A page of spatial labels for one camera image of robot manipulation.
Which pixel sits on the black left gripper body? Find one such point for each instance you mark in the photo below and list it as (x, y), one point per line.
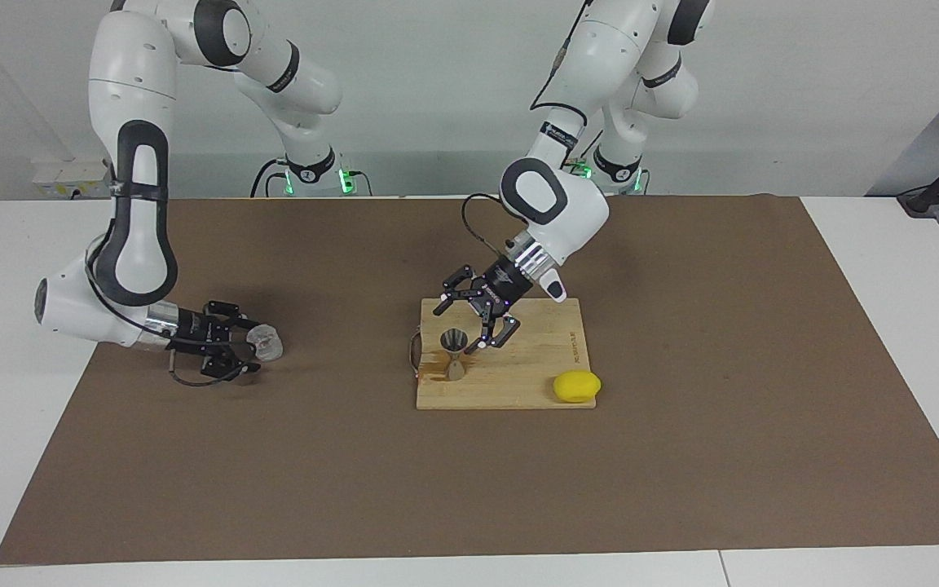
(504, 285)

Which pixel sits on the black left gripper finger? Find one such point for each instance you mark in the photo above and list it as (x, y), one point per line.
(502, 330)
(460, 284)

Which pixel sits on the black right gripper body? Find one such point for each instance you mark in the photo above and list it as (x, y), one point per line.
(191, 333)

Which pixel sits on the bamboo cutting board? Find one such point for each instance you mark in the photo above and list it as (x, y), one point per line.
(535, 359)

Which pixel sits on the yellow lemon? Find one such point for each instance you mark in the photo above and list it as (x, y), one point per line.
(576, 386)

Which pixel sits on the steel double jigger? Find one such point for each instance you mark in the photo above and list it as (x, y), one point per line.
(455, 342)

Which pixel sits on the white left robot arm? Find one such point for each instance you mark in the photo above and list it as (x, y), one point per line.
(575, 220)

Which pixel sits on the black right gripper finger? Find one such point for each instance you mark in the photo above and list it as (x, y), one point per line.
(229, 363)
(229, 314)

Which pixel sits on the brown table mat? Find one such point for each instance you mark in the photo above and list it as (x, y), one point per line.
(681, 456)

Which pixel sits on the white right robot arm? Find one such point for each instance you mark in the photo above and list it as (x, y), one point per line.
(135, 98)

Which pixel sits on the small clear glass cup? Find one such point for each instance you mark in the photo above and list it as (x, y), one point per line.
(267, 342)

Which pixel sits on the white wall socket strip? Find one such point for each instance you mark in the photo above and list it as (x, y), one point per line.
(70, 179)

